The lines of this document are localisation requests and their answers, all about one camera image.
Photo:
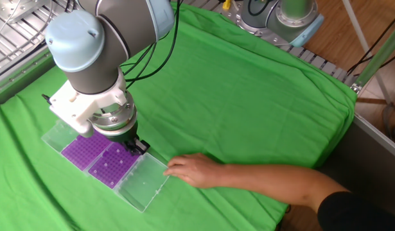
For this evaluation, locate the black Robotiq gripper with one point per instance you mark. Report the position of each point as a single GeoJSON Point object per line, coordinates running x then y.
{"type": "Point", "coordinates": [121, 134]}

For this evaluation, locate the purple pipette tip box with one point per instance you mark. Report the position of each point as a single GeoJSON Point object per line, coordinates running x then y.
{"type": "Point", "coordinates": [112, 165]}
{"type": "Point", "coordinates": [84, 149]}

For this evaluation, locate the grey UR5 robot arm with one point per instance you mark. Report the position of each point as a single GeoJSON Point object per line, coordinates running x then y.
{"type": "Point", "coordinates": [94, 57]}

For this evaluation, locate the bare human forearm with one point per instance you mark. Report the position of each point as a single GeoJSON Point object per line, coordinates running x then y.
{"type": "Point", "coordinates": [274, 183]}

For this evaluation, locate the bare human hand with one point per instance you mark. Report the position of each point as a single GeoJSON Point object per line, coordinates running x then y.
{"type": "Point", "coordinates": [197, 170]}

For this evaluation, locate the green table cloth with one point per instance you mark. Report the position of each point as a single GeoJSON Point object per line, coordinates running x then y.
{"type": "Point", "coordinates": [232, 106]}

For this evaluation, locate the small yellow object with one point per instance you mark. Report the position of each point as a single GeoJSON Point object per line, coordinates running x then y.
{"type": "Point", "coordinates": [226, 4]}

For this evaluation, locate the aluminium mounting plate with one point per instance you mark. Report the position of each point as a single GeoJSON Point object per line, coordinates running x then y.
{"type": "Point", "coordinates": [20, 8]}

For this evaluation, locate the black shirt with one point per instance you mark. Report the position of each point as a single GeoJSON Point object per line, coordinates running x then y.
{"type": "Point", "coordinates": [354, 215]}

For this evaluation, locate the white slanted pole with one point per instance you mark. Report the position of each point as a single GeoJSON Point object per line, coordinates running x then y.
{"type": "Point", "coordinates": [361, 39]}

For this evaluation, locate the white wrist mounting bracket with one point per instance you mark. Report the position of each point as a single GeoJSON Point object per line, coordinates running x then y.
{"type": "Point", "coordinates": [84, 109]}

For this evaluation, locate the green frame post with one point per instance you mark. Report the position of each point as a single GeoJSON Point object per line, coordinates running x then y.
{"type": "Point", "coordinates": [377, 57]}

